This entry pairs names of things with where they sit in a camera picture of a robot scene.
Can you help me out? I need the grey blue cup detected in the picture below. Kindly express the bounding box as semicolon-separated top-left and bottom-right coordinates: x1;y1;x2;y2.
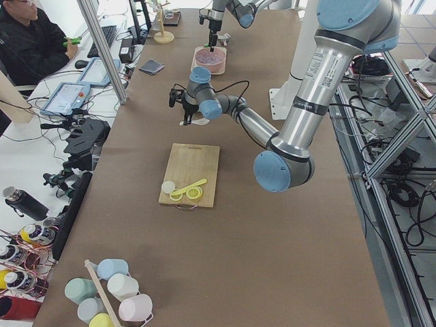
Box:
77;297;106;324

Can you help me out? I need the metal ice scoop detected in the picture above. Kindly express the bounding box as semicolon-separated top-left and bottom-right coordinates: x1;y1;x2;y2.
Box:
218;33;231;47

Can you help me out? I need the grey folded cloth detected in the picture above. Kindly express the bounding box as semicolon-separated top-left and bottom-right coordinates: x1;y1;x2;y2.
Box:
139;59;165;76

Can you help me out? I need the light blue cup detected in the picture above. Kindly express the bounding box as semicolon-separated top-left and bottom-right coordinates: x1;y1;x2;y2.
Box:
97;258;129;280

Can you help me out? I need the white onion half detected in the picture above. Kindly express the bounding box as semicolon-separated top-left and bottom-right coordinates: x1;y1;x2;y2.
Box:
161;181;176;194

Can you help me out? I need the aluminium frame post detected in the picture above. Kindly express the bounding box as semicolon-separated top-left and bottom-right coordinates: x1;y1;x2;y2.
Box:
77;0;127;105

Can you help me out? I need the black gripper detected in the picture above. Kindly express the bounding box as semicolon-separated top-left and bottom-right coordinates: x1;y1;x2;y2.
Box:
208;18;222;52
182;93;199;126

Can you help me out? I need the black water bottle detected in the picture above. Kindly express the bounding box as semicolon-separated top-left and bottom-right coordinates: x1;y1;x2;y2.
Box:
2;186;49;221

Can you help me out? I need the pink cup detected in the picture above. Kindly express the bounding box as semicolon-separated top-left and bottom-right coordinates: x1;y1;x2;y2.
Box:
119;294;153;322

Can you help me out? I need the yellow cup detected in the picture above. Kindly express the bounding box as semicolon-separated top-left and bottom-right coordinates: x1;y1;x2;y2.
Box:
89;313;114;327

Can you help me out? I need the lemon slice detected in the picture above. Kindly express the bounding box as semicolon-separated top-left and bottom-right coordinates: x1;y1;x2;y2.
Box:
169;193;183;202
185;186;203;200

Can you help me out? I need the upper blue teach pendant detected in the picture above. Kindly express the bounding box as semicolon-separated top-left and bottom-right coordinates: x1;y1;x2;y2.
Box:
40;82;91;116

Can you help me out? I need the white ceramic spoon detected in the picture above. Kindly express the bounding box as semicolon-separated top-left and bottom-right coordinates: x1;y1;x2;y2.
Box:
179;118;210;126

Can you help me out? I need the wooden cup tree stand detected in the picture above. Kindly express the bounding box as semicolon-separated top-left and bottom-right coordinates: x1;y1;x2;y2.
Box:
149;0;174;44

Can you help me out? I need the mint green cup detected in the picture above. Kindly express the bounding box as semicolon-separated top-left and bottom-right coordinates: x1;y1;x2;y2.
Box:
64;278;97;305

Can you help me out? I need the pink bowl of ice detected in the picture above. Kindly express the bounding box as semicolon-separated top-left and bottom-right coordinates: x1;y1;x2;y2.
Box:
193;46;228;74

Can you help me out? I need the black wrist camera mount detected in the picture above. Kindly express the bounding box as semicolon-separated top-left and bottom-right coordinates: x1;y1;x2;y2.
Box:
198;9;210;25
168;88;186;108

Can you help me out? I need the beige serving tray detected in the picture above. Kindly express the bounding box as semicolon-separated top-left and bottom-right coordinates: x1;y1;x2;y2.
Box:
190;46;228;76

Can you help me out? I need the black keyboard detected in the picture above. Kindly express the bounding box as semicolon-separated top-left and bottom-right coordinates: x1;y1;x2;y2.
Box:
87;25;118;59

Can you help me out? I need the seated person in black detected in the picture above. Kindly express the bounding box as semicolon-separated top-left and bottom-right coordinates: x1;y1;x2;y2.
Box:
1;1;78;86

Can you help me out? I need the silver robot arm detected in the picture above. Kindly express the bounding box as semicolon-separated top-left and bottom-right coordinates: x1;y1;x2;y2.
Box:
199;0;274;52
169;1;401;192

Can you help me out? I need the white cup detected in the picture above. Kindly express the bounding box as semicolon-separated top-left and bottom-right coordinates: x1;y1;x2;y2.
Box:
107;273;139;302

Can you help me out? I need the bamboo cutting board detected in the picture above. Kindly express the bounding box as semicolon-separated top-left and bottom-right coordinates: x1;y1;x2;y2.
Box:
158;143;220;208

